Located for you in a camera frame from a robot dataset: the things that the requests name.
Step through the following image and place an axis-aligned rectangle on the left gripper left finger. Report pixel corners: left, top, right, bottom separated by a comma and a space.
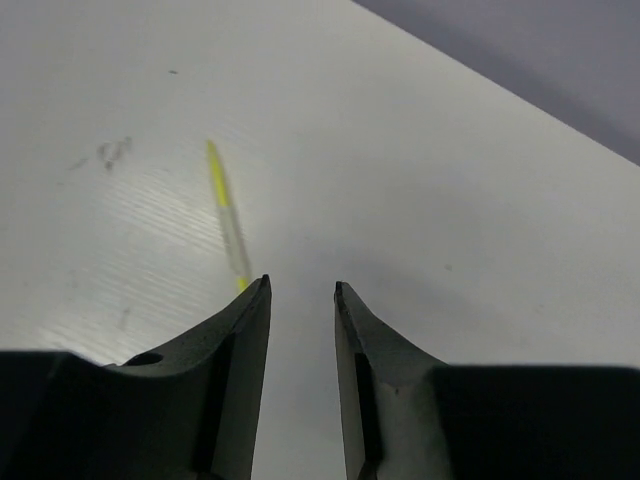
1, 277, 272, 479

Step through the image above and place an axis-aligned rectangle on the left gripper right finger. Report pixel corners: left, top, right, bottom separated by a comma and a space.
334, 282, 639, 479

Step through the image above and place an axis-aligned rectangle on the yellow highlighter pen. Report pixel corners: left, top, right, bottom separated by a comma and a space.
206, 140, 253, 293

